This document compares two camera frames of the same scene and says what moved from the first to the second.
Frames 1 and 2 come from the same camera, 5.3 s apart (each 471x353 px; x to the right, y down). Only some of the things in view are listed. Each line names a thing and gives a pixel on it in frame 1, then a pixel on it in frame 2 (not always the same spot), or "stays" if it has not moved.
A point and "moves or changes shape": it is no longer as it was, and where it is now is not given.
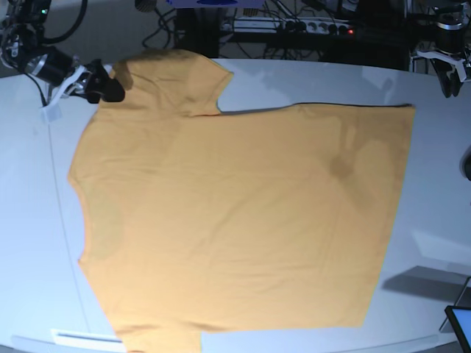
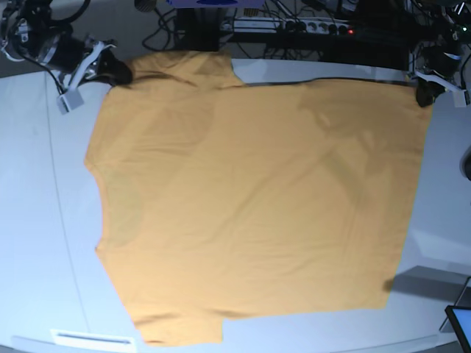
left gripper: (55, 66) -> (69, 53)
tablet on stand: (458, 318) stays
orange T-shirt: (197, 220) moves or changes shape
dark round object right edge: (465, 164) stays
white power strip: (292, 26) stays
